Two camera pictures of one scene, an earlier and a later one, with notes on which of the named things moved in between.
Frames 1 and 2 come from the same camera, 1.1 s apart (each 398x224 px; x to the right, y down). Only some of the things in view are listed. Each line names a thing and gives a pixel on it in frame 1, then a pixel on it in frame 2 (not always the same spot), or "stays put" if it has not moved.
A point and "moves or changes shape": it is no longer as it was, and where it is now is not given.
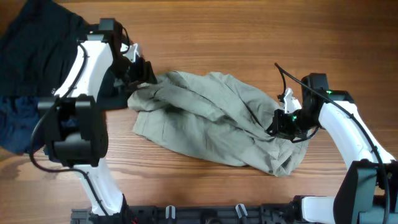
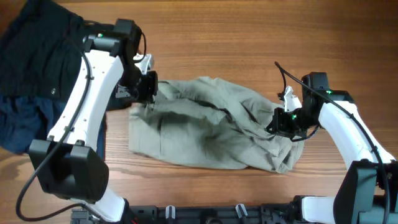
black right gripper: [278, 128] stays put
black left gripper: [143, 72] → [146, 94]
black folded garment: [37, 49] stays put
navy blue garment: [18, 115] stays put
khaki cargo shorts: [216, 117] moves or changes shape
